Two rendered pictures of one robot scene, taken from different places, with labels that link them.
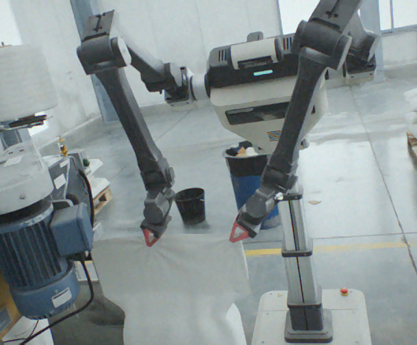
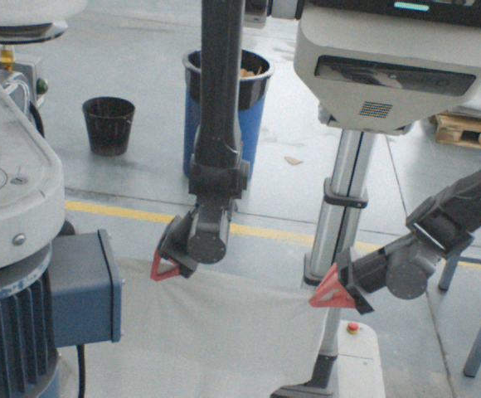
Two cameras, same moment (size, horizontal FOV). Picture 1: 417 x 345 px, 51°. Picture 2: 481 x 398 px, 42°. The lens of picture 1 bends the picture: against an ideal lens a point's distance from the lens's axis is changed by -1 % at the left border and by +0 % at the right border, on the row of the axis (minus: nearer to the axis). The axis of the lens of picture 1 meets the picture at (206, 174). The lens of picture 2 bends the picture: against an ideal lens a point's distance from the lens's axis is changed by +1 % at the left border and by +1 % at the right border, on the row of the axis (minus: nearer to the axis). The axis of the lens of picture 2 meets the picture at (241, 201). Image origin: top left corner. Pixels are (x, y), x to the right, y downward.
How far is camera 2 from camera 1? 52 cm
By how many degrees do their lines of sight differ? 20
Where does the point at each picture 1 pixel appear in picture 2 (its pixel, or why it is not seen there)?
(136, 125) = (232, 84)
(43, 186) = (58, 211)
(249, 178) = not seen: hidden behind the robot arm
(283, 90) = (435, 49)
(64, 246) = (69, 331)
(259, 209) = (410, 286)
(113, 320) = not seen: hidden behind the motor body
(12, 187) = (2, 220)
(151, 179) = (210, 179)
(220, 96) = (321, 26)
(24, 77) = not seen: outside the picture
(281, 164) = (467, 216)
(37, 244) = (17, 329)
